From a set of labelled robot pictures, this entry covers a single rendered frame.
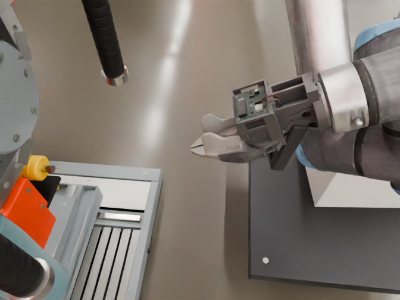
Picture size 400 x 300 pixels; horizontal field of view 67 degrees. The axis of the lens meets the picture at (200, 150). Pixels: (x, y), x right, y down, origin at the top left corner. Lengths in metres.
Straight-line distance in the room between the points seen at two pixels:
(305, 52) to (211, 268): 0.83
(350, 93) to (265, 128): 0.11
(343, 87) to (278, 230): 0.54
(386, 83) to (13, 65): 0.44
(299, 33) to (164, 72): 1.33
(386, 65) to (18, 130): 0.45
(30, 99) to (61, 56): 1.63
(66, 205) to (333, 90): 0.86
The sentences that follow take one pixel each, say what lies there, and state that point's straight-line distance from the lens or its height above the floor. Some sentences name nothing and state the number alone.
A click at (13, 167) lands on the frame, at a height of 0.61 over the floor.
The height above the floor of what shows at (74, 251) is 0.17.
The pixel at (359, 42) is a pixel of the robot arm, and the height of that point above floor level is 0.67.
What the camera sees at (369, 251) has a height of 0.30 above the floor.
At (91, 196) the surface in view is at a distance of 1.14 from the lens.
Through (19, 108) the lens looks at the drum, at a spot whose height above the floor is 0.83.
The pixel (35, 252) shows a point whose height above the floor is 0.63.
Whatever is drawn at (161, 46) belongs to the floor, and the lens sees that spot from 2.00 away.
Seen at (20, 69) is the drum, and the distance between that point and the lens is 0.44.
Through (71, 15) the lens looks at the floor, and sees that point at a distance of 2.47.
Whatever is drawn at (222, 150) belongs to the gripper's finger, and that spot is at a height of 0.72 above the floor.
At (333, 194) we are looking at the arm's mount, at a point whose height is 0.37.
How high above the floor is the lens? 1.09
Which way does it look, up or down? 52 degrees down
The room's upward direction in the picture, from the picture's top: straight up
